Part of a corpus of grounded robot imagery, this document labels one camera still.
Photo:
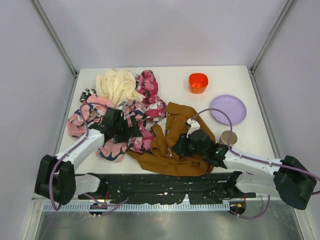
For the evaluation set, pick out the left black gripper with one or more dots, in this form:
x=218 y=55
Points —
x=129 y=128

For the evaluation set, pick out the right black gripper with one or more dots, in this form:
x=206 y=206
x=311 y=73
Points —
x=182 y=145

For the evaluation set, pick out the brown cloth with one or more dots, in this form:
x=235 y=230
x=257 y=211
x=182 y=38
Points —
x=161 y=158

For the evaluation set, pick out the pink shark print cloth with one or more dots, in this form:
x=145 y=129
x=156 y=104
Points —
x=93 y=112

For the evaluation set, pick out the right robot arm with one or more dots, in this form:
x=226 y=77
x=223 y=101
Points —
x=285 y=178

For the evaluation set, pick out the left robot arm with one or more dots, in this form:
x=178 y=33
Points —
x=56 y=179

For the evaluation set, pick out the pink camouflage cloth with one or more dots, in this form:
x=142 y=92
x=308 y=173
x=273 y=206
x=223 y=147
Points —
x=146 y=112

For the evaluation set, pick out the cream cloth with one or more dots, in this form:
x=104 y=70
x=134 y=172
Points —
x=117 y=86

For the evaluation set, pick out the dark patterned cloth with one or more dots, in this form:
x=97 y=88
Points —
x=87 y=94

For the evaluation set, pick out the beige paper cup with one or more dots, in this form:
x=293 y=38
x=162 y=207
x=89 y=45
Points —
x=228 y=137

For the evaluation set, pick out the purple plastic plate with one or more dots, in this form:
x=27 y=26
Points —
x=232 y=106

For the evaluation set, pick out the orange plastic cup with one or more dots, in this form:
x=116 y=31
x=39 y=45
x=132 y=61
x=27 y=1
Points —
x=198 y=82

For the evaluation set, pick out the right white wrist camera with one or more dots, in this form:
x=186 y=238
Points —
x=192 y=126

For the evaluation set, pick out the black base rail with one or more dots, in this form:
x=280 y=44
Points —
x=162 y=189

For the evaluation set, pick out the white slotted cable duct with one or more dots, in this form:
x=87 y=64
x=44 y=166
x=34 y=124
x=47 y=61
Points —
x=184 y=206

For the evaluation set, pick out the left aluminium frame post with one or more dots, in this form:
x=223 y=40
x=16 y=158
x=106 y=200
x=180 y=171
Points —
x=53 y=35

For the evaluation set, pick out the aluminium frame post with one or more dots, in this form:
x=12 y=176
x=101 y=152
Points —
x=53 y=35
x=277 y=26

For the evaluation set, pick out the right aluminium frame post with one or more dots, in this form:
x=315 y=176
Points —
x=277 y=26

